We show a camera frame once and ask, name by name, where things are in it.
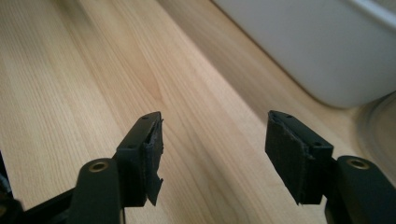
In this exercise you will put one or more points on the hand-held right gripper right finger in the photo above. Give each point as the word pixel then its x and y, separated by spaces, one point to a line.
pixel 292 155

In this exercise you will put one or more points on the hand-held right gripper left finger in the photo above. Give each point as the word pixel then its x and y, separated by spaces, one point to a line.
pixel 132 165

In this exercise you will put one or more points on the white compartment organizer box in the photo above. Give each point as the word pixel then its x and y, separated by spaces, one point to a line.
pixel 311 46

